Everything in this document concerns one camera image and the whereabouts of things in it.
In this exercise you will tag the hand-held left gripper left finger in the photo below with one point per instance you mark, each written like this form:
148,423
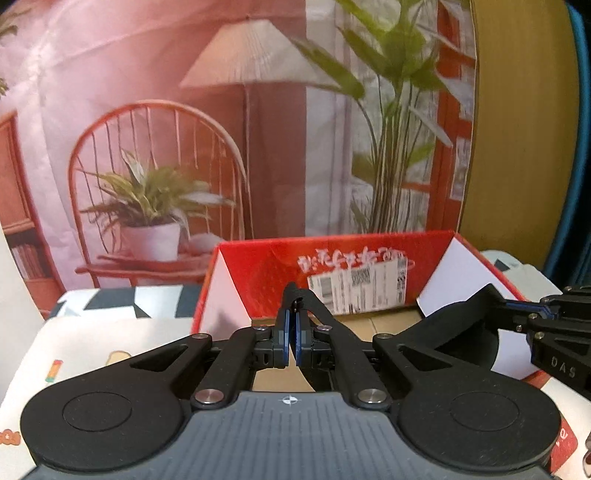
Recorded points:
287,337

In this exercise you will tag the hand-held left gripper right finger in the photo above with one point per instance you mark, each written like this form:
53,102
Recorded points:
301,339

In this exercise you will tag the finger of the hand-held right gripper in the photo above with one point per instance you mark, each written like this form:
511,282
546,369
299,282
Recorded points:
521,316

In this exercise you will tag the red strawberry cardboard box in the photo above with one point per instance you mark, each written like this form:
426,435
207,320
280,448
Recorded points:
258,272

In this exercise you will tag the blue curtain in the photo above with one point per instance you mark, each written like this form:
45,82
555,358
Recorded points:
577,138

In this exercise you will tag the cream cartoon blanket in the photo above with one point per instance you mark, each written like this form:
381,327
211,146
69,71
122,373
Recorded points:
92,341

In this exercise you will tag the printed room backdrop cloth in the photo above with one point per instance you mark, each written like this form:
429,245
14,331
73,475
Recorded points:
138,69

